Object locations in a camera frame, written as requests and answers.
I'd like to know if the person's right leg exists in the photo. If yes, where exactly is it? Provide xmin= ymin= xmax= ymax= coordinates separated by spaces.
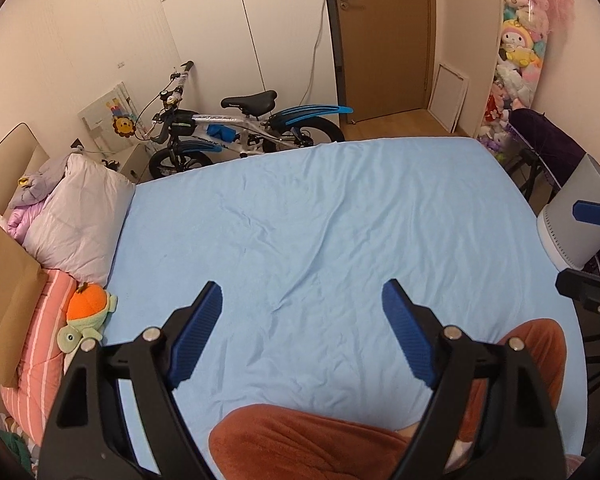
xmin=452 ymin=319 xmax=567 ymax=466

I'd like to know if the beige headboard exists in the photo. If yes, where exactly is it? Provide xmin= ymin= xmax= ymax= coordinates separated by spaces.
xmin=0 ymin=121 xmax=51 ymax=221

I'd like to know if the white nightstand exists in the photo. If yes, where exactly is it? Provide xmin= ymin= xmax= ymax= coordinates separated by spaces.
xmin=117 ymin=142 xmax=153 ymax=183

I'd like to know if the pile of plush toys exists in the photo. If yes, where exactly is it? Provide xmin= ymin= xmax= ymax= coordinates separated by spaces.
xmin=475 ymin=0 xmax=576 ymax=158

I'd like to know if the white board with lion sticker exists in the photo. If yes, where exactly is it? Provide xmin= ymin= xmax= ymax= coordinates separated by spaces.
xmin=77 ymin=80 xmax=143 ymax=153

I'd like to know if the silver blue bicycle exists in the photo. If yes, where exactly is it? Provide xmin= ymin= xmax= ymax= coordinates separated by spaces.
xmin=135 ymin=60 xmax=355 ymax=181

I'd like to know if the pink striped pillow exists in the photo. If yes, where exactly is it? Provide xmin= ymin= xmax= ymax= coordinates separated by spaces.
xmin=0 ymin=267 xmax=83 ymax=428

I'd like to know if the turtle plush with orange shell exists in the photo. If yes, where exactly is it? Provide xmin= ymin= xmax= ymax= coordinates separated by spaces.
xmin=57 ymin=282 xmax=118 ymax=368

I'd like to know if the pile of clothes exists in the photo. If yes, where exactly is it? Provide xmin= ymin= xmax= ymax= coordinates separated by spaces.
xmin=0 ymin=410 xmax=46 ymax=476

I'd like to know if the white grey cylindrical bin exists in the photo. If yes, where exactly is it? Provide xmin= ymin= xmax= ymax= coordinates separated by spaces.
xmin=536 ymin=152 xmax=600 ymax=270

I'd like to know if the brown wooden door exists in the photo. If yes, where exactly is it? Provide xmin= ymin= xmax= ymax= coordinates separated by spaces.
xmin=330 ymin=0 xmax=436 ymax=123

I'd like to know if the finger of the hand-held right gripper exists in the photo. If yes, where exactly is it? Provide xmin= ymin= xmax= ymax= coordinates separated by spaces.
xmin=571 ymin=199 xmax=600 ymax=229
xmin=555 ymin=268 xmax=600 ymax=313

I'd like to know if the pale lilac pillow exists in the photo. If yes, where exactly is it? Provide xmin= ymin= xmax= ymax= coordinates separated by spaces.
xmin=22 ymin=154 xmax=137 ymax=286

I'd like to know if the white framed panel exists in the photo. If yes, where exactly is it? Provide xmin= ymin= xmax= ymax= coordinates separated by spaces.
xmin=427 ymin=62 xmax=470 ymax=133

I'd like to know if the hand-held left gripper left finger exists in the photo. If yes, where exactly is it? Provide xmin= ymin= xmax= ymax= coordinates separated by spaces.
xmin=37 ymin=281 xmax=224 ymax=480

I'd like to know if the white wall cable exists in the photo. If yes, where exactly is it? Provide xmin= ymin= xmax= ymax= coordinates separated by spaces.
xmin=300 ymin=0 xmax=331 ymax=106

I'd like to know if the pink puffy jacket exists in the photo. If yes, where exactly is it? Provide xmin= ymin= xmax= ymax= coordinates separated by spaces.
xmin=7 ymin=200 xmax=46 ymax=241

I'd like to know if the light purple cloth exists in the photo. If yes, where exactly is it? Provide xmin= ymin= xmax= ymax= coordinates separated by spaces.
xmin=7 ymin=154 xmax=73 ymax=211

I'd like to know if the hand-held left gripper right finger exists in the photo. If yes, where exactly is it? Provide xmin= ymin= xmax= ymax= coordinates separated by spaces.
xmin=381 ymin=279 xmax=566 ymax=480

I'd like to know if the dark purple folding chair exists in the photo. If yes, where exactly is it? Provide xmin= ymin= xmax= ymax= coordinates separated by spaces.
xmin=500 ymin=107 xmax=588 ymax=201

